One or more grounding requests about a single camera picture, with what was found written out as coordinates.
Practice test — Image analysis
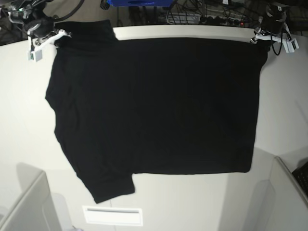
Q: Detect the blue box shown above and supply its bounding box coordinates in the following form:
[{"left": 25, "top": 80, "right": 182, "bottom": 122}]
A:
[{"left": 107, "top": 0, "right": 173, "bottom": 7}]

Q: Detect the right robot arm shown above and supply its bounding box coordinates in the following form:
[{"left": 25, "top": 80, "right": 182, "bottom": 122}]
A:
[{"left": 0, "top": 0, "right": 54, "bottom": 38}]

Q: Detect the right grey partition panel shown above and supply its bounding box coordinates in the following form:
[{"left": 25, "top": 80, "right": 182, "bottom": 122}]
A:
[{"left": 265, "top": 157, "right": 308, "bottom": 231}]

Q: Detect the black T-shirt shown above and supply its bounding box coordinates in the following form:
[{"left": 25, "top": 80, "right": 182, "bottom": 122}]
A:
[{"left": 46, "top": 20, "right": 268, "bottom": 203}]

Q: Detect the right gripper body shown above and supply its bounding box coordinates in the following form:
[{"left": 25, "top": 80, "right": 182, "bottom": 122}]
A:
[{"left": 24, "top": 4, "right": 54, "bottom": 38}]

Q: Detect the white table slot plate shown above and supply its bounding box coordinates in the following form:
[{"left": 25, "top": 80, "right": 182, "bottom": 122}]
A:
[{"left": 83, "top": 206, "right": 143, "bottom": 226}]

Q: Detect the grey partition panel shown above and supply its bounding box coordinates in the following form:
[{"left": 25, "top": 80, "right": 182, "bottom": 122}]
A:
[
  {"left": 0, "top": 171, "right": 62, "bottom": 231},
  {"left": 265, "top": 157, "right": 308, "bottom": 231}
]

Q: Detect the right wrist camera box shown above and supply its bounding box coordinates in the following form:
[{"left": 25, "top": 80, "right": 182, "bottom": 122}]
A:
[{"left": 27, "top": 50, "right": 43, "bottom": 62}]

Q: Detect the black power strip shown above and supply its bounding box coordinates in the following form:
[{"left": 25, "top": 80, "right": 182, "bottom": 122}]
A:
[{"left": 199, "top": 16, "right": 234, "bottom": 26}]

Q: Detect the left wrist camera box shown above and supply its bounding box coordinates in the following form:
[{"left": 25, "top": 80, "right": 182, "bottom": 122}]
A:
[{"left": 283, "top": 38, "right": 299, "bottom": 53}]

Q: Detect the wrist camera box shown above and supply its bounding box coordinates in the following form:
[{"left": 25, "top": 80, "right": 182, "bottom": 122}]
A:
[
  {"left": 283, "top": 38, "right": 299, "bottom": 53},
  {"left": 27, "top": 50, "right": 43, "bottom": 62}
]

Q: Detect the left grey partition panel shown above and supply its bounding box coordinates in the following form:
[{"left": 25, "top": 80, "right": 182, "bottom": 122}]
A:
[{"left": 0, "top": 171, "right": 62, "bottom": 231}]

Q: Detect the black keyboard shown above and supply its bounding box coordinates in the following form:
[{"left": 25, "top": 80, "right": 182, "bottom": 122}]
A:
[{"left": 292, "top": 162, "right": 308, "bottom": 195}]

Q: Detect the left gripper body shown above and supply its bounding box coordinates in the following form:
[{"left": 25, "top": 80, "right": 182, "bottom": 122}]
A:
[{"left": 259, "top": 4, "right": 286, "bottom": 38}]

